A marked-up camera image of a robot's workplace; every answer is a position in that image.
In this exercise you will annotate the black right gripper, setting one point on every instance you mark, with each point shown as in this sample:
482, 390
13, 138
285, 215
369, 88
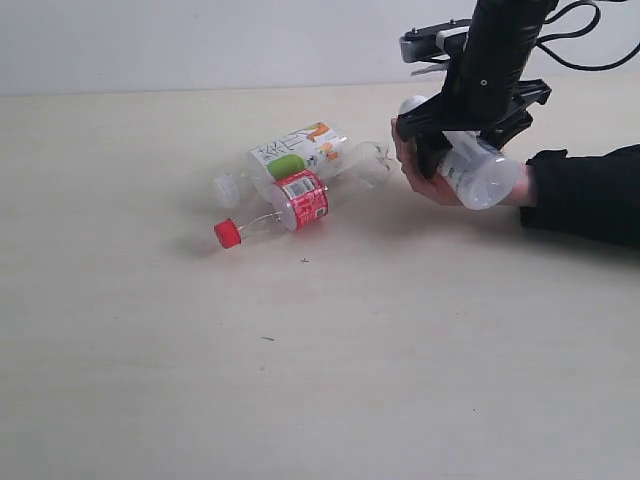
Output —
483, 91

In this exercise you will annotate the green white label yogurt bottle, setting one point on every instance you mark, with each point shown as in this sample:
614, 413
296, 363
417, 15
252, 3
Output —
480, 175

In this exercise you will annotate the clear bottle red label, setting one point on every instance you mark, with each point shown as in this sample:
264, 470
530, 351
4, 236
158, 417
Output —
305, 197

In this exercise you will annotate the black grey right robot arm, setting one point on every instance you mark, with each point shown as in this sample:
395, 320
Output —
490, 16

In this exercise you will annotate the clear tea bottle white cap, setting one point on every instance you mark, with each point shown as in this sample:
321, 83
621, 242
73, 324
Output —
319, 147

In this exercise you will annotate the person's open bare hand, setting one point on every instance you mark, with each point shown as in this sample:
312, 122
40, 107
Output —
438, 190

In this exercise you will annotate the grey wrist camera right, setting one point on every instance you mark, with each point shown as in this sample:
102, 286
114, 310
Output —
428, 44

